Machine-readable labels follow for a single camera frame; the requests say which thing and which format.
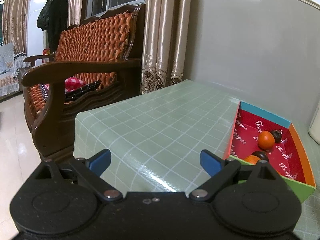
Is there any red cardboard tray box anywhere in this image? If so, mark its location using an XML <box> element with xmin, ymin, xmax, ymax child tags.
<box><xmin>223</xmin><ymin>101</ymin><xmax>316</xmax><ymax>202</ymax></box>

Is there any orange tangerine near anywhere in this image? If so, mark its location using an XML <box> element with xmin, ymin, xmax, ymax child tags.
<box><xmin>244</xmin><ymin>155</ymin><xmax>260</xmax><ymax>165</ymax></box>

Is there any dark mangosteen near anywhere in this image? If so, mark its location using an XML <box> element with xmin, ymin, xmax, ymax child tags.
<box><xmin>251</xmin><ymin>151</ymin><xmax>269</xmax><ymax>162</ymax></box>

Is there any dark mangosteen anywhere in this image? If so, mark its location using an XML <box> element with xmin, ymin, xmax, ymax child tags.
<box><xmin>251</xmin><ymin>151</ymin><xmax>269</xmax><ymax>162</ymax></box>
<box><xmin>270</xmin><ymin>130</ymin><xmax>282</xmax><ymax>143</ymax></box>

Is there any orange tangerine in tray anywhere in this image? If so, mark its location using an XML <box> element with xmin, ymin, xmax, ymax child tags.
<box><xmin>257</xmin><ymin>131</ymin><xmax>275</xmax><ymax>150</ymax></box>

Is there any dark mangosteen far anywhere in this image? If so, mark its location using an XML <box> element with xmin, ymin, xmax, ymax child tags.
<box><xmin>270</xmin><ymin>130</ymin><xmax>282</xmax><ymax>143</ymax></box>

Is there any green checkered tablecloth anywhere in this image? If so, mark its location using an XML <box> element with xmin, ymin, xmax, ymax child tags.
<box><xmin>73</xmin><ymin>78</ymin><xmax>320</xmax><ymax>240</ymax></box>

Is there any red white checkered cloth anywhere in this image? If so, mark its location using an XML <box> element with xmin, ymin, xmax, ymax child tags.
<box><xmin>44</xmin><ymin>77</ymin><xmax>87</xmax><ymax>94</ymax></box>

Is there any white thermos jug grey lid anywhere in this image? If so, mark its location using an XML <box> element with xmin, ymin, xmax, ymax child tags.
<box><xmin>308</xmin><ymin>107</ymin><xmax>320</xmax><ymax>144</ymax></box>

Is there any wooden sofa orange cushion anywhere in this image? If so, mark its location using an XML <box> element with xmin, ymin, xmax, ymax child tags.
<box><xmin>21</xmin><ymin>4</ymin><xmax>145</xmax><ymax>161</ymax></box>

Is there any grey sofa with cover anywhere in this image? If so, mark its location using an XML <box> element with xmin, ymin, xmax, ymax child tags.
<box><xmin>0</xmin><ymin>43</ymin><xmax>31</xmax><ymax>99</ymax></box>

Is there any white refrigerator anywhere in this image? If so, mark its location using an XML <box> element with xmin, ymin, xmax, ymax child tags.
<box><xmin>26</xmin><ymin>0</ymin><xmax>47</xmax><ymax>56</ymax></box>

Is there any beige satin curtain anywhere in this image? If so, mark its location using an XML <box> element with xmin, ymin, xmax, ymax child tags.
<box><xmin>140</xmin><ymin>0</ymin><xmax>191</xmax><ymax>94</ymax></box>

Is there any black jacket hanging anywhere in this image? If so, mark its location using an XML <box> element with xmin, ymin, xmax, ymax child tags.
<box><xmin>36</xmin><ymin>0</ymin><xmax>68</xmax><ymax>53</ymax></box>

